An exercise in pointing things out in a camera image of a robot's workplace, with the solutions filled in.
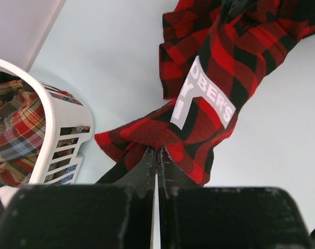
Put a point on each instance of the red black plaid shirt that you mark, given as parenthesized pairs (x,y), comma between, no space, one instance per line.
(209,69)

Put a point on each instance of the white garment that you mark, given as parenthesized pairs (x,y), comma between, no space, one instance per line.
(6,194)

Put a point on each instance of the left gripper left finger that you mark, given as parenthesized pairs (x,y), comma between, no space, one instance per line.
(140,178)

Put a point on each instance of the white laundry basket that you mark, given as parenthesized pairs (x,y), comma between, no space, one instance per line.
(64,124)

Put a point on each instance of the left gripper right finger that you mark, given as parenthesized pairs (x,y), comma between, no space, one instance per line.
(170,177)

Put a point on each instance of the multicolour plaid shirt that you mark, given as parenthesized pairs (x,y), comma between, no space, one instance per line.
(17,129)

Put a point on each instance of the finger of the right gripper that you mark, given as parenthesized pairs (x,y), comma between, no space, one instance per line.
(231,9)

